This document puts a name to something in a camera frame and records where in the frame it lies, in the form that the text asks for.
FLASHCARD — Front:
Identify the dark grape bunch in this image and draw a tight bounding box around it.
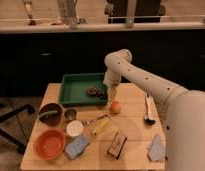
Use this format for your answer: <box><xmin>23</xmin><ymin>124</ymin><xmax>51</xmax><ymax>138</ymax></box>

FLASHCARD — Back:
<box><xmin>86</xmin><ymin>87</ymin><xmax>107</xmax><ymax>99</ymax></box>

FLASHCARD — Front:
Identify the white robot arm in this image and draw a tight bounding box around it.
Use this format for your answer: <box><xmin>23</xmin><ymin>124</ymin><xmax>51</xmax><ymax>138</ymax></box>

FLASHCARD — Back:
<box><xmin>104</xmin><ymin>49</ymin><xmax>205</xmax><ymax>171</ymax></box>

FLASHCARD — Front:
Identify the orange peach fruit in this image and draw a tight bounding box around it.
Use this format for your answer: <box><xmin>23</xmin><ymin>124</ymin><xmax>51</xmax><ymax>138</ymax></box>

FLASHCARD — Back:
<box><xmin>110</xmin><ymin>101</ymin><xmax>121</xmax><ymax>114</ymax></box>

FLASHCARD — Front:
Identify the yellow corn toy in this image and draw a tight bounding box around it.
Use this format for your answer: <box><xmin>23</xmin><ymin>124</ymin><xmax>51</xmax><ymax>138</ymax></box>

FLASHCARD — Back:
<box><xmin>92</xmin><ymin>119</ymin><xmax>109</xmax><ymax>135</ymax></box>

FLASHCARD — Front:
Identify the green plastic tray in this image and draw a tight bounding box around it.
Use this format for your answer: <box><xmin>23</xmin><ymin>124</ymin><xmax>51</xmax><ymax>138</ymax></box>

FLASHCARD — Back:
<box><xmin>58</xmin><ymin>73</ymin><xmax>108</xmax><ymax>107</ymax></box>

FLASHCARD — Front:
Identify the small metal cup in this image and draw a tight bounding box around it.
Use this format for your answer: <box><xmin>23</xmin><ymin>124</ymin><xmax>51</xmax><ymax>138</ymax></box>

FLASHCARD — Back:
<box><xmin>64</xmin><ymin>108</ymin><xmax>77</xmax><ymax>121</ymax></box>

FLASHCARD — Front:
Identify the brown rectangular box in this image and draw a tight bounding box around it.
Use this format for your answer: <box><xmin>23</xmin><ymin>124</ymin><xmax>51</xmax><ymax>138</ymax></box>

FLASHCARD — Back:
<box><xmin>108</xmin><ymin>132</ymin><xmax>127</xmax><ymax>159</ymax></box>

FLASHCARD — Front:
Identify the white round cup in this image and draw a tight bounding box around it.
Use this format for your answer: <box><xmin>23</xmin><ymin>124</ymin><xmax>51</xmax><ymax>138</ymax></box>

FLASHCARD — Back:
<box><xmin>66</xmin><ymin>120</ymin><xmax>84</xmax><ymax>137</ymax></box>

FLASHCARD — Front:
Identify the blue sponge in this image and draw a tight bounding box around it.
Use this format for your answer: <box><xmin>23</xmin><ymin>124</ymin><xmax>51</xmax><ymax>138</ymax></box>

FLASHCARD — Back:
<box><xmin>65</xmin><ymin>135</ymin><xmax>90</xmax><ymax>160</ymax></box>

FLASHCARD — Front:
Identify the dark brown bowl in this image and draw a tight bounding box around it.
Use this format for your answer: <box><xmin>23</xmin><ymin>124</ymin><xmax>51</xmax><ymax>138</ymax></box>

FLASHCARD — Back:
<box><xmin>38</xmin><ymin>103</ymin><xmax>62</xmax><ymax>127</ymax></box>

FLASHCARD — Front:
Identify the green cucumber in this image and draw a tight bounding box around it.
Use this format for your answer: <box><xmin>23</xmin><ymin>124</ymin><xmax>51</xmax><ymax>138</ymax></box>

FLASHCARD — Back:
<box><xmin>38</xmin><ymin>110</ymin><xmax>59</xmax><ymax>120</ymax></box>

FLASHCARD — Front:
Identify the light blue folded cloth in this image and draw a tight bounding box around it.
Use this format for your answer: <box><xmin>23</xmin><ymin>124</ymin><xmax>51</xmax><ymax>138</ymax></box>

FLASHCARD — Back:
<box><xmin>147</xmin><ymin>134</ymin><xmax>165</xmax><ymax>162</ymax></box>

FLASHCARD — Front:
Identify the orange plastic bowl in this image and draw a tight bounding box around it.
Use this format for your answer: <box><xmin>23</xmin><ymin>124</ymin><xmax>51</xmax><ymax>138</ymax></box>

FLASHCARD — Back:
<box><xmin>33</xmin><ymin>129</ymin><xmax>66</xmax><ymax>160</ymax></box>

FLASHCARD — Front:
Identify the black office chair base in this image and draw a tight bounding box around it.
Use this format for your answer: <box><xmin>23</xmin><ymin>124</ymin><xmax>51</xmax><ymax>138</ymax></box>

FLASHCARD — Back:
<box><xmin>0</xmin><ymin>104</ymin><xmax>35</xmax><ymax>154</ymax></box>

